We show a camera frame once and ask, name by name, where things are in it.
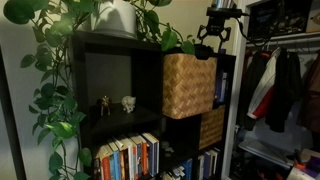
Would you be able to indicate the brown hanging garment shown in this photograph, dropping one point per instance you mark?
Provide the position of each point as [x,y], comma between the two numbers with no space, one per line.
[311,93]

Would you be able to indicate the blue book white edge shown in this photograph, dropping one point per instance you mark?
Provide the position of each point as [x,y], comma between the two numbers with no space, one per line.
[116,165]

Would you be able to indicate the thick blue book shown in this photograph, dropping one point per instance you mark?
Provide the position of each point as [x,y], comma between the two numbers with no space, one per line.
[153,156]

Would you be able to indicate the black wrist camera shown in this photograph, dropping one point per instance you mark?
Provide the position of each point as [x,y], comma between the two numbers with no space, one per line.
[223,12]

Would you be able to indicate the black hanging jacket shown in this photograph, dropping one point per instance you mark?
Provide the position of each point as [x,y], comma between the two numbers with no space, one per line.
[283,90]

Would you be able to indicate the woven bamboo storage basket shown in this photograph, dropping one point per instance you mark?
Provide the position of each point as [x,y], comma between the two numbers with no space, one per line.
[213,130]
[188,86]

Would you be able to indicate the white item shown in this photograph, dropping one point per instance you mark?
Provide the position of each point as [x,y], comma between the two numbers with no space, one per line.
[298,174]

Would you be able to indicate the dark hanging garment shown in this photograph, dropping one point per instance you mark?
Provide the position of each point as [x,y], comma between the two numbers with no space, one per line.
[250,86]

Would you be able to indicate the dark blue book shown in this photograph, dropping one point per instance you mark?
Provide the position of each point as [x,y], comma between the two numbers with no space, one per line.
[208,165]

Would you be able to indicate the pile of small books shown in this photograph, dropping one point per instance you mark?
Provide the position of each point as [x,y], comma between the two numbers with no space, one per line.
[173,173]

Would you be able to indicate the dark storage box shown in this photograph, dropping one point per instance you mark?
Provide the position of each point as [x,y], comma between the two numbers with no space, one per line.
[280,18]

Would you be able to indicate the grey blue book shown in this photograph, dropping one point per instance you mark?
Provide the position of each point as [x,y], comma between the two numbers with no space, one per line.
[139,160]

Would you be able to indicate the white and red jacket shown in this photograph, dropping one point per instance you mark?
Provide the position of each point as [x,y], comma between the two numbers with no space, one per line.
[265,90]

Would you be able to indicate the purple item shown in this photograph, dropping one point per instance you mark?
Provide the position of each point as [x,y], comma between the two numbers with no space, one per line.
[313,165]

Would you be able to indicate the white book dark band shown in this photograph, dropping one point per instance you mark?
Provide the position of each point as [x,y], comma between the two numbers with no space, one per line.
[224,86]

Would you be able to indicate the green pothos plant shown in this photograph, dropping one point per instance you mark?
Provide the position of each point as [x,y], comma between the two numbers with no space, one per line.
[56,100]

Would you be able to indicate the thin orange book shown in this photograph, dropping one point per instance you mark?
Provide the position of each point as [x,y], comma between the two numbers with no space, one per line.
[122,165]
[135,161]

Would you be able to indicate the white low shelf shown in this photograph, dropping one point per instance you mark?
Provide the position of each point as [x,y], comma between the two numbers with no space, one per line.
[263,151]

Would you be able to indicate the small blue round object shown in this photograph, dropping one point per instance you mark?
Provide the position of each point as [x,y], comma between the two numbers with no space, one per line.
[222,52]

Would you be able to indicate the white plant pot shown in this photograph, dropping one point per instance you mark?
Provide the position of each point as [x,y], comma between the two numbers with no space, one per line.
[115,16]

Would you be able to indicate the black metal pole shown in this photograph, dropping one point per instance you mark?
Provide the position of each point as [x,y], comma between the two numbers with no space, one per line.
[13,133]

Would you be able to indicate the white closet shelf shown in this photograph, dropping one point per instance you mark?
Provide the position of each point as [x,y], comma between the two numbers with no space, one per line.
[286,35]

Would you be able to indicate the white box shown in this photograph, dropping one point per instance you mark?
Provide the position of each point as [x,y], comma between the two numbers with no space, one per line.
[314,20]

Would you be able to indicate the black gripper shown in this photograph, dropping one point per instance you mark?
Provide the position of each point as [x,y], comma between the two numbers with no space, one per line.
[217,26]

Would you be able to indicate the white elephant figurine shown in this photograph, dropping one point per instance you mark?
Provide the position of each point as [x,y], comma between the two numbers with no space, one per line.
[128,104]

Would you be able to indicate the tall blue book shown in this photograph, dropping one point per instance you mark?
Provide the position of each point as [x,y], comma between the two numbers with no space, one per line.
[219,86]

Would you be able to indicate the black cube bookshelf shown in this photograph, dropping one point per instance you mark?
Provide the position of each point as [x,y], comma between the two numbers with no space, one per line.
[116,121]

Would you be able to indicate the brass figurine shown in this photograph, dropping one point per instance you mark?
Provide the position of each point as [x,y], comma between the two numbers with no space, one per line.
[105,105]

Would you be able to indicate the orange tool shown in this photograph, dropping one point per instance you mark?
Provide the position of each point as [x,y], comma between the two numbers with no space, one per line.
[299,164]

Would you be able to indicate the white door frame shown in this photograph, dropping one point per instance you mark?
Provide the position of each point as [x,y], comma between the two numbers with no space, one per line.
[233,116]

